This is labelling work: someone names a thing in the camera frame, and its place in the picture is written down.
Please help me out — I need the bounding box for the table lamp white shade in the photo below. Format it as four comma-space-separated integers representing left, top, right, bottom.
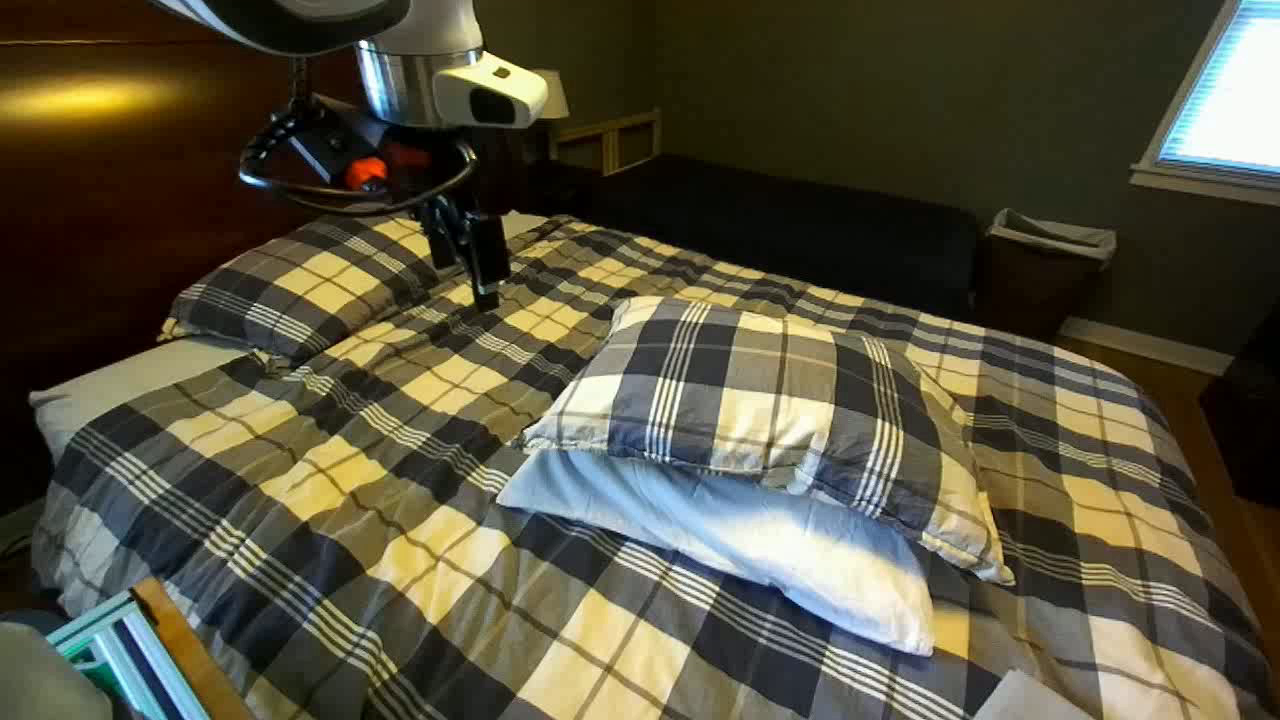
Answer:
535, 69, 576, 130

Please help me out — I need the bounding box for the checked plaid comforter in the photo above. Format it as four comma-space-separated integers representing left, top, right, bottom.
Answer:
29, 207, 1276, 720

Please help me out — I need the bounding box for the large checked pillow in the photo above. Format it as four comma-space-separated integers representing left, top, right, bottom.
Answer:
521, 292, 1014, 591

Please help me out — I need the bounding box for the white bed sheet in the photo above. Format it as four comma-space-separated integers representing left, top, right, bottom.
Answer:
29, 335, 250, 464

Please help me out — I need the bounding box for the teal wooden frame stand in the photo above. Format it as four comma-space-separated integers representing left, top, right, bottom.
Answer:
45, 571, 254, 720

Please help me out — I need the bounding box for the small checked pillow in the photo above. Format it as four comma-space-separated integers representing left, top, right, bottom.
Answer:
155, 212, 452, 374

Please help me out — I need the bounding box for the bright window white frame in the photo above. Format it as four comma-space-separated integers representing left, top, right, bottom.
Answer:
1128, 0, 1280, 212

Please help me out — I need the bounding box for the brown lined waste bin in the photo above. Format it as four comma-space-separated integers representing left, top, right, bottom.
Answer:
979, 206, 1119, 340

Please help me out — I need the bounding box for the dark futon sofa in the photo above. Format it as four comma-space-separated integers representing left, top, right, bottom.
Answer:
582, 151, 986, 326

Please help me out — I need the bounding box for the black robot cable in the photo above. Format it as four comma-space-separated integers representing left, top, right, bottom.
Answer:
237, 95, 480, 220

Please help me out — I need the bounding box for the light wooden shelf box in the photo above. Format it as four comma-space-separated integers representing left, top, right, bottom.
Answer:
553, 107, 664, 182

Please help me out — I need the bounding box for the white pillow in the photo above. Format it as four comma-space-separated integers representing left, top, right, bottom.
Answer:
491, 445, 938, 659

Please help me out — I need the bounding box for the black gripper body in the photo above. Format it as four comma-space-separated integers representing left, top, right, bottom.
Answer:
260, 92, 480, 212

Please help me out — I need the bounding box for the black dresser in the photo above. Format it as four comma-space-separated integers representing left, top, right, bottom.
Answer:
1194, 303, 1280, 512

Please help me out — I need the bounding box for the dark wooden headboard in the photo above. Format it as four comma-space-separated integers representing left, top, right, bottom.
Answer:
0, 0, 524, 512

